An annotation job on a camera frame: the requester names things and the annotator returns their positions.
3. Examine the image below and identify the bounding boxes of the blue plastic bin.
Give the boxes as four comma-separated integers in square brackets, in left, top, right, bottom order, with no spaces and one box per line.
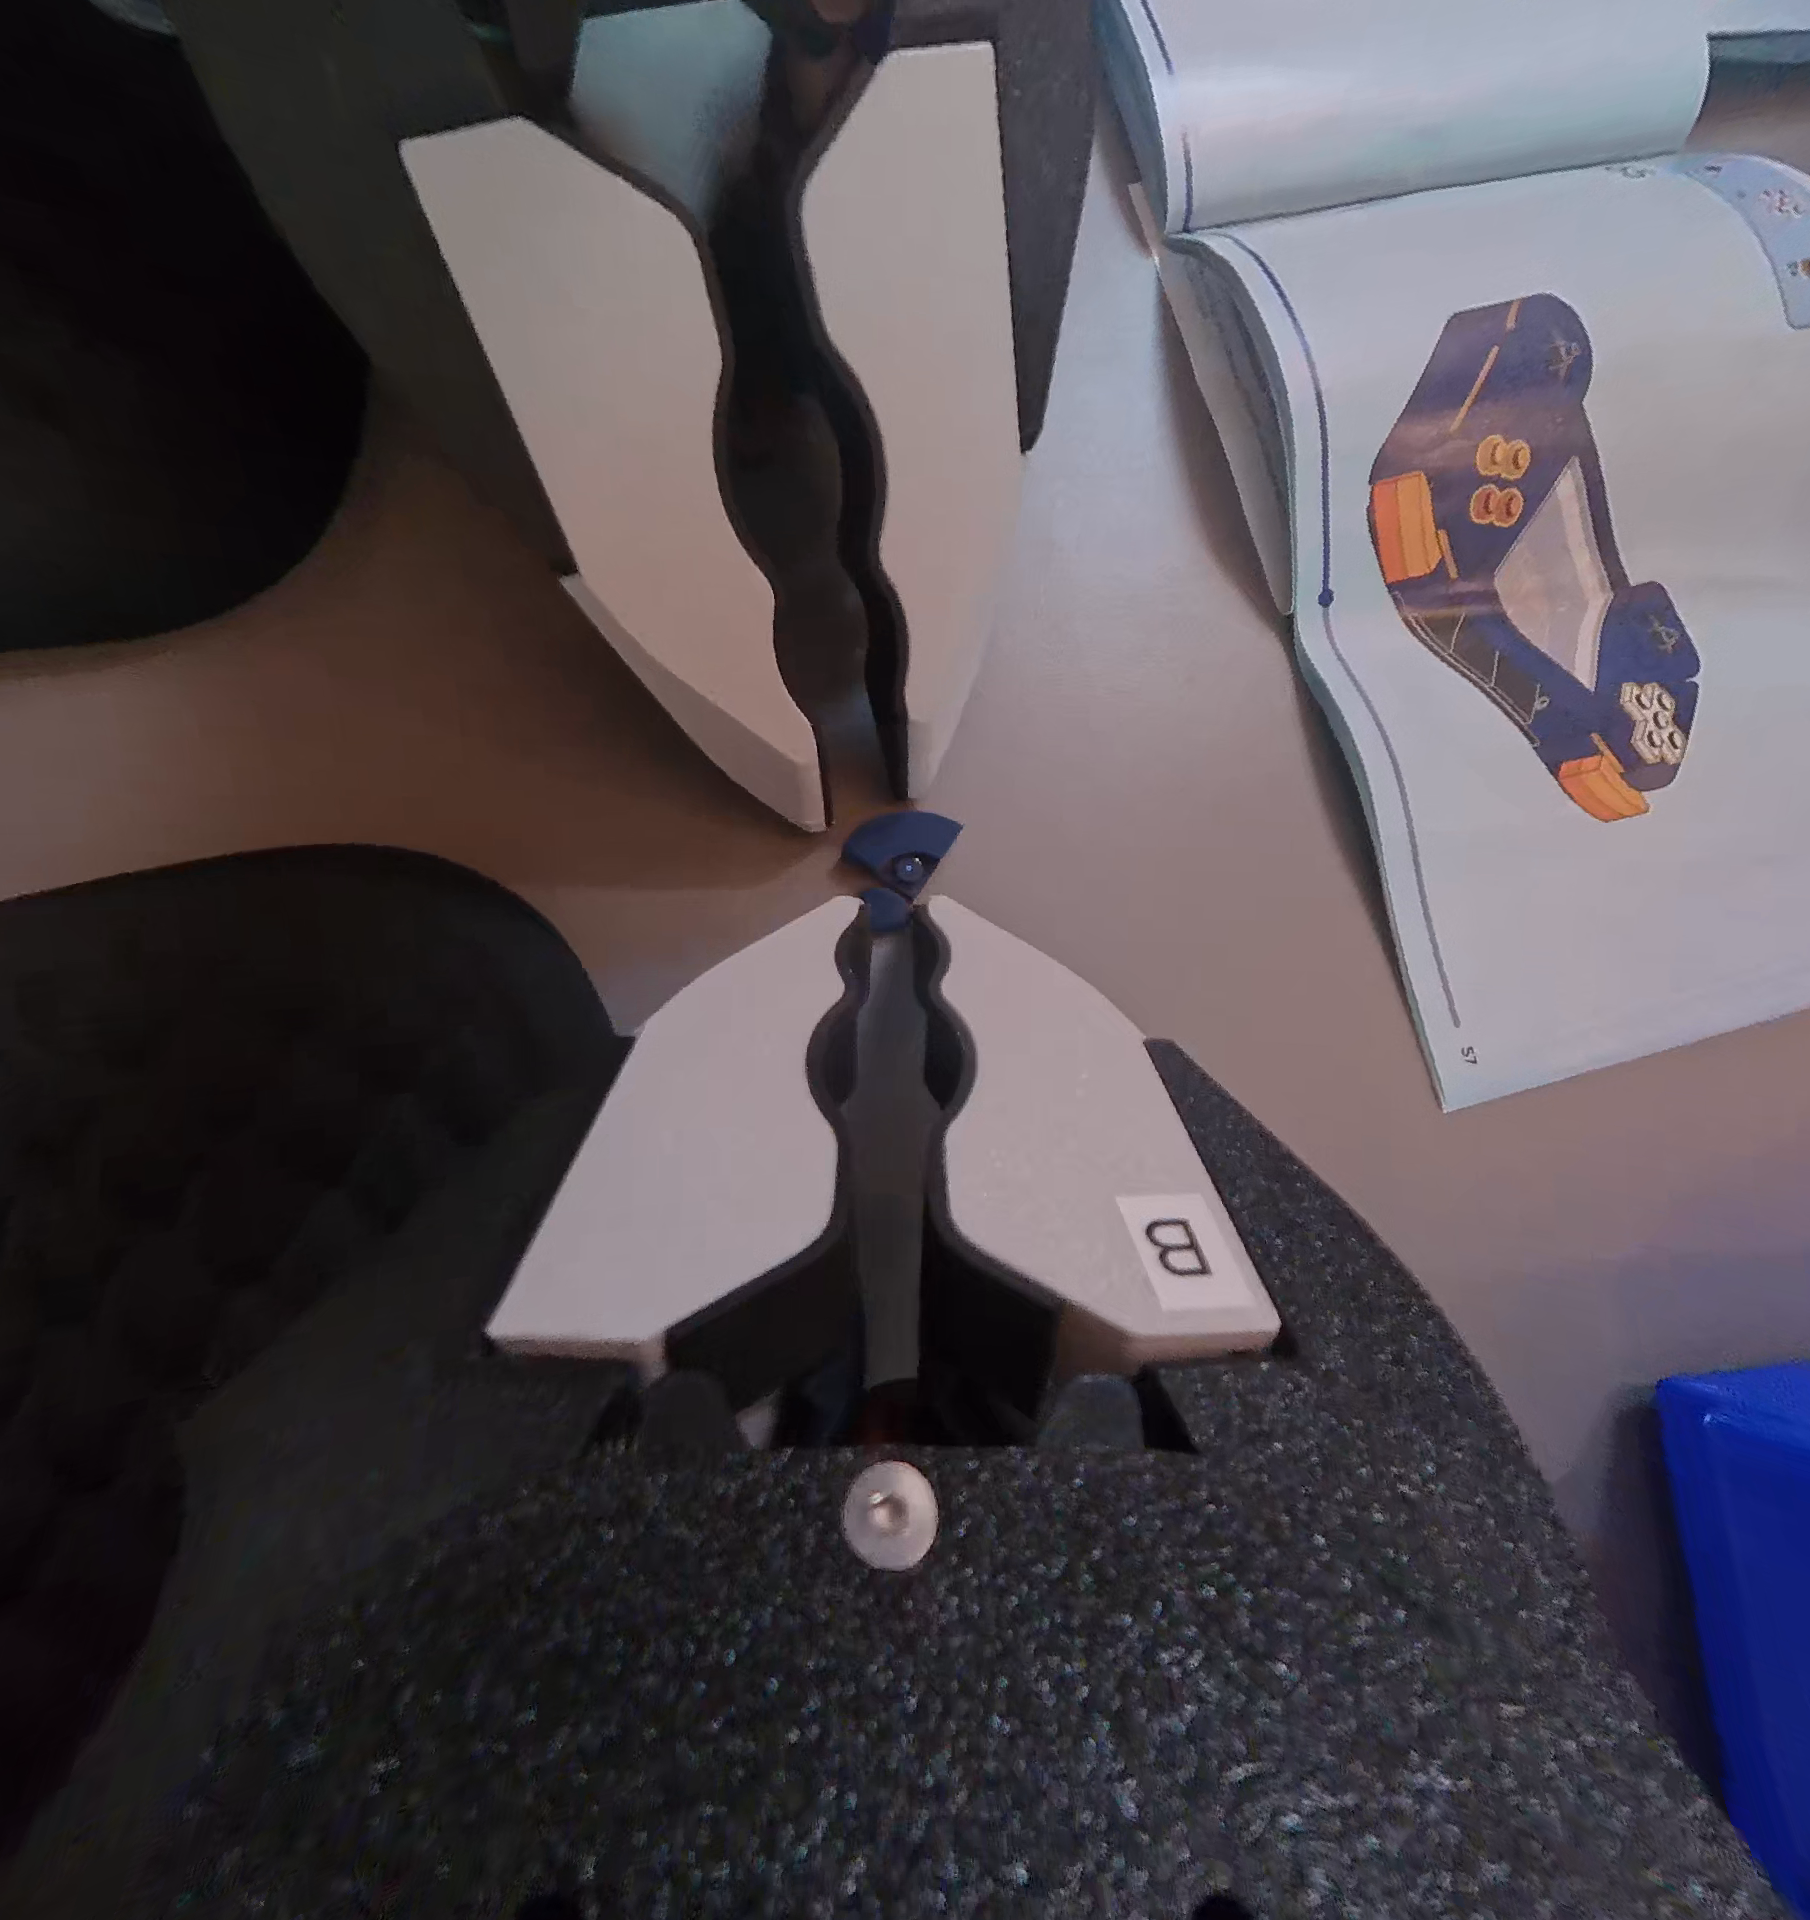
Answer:
[1653,1356,1810,1920]

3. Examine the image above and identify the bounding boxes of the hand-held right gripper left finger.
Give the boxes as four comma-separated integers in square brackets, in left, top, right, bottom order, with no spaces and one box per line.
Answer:
[483,894,866,1368]

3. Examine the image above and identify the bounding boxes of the open instruction booklet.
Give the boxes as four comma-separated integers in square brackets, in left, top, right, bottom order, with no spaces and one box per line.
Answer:
[1106,0,1810,1115]

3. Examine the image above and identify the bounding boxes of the black padded armrest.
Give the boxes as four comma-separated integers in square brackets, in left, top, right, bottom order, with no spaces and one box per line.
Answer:
[0,844,625,1892]
[0,0,370,658]

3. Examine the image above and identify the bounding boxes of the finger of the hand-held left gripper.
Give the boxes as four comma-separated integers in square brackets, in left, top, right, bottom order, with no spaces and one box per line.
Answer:
[787,36,1033,804]
[398,11,835,837]

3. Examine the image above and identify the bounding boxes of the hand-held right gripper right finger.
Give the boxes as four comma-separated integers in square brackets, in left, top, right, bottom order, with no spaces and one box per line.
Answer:
[919,894,1281,1368]

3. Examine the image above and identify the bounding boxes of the dark blue quarter-round brick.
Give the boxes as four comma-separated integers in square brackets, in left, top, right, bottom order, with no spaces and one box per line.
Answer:
[840,810,966,888]

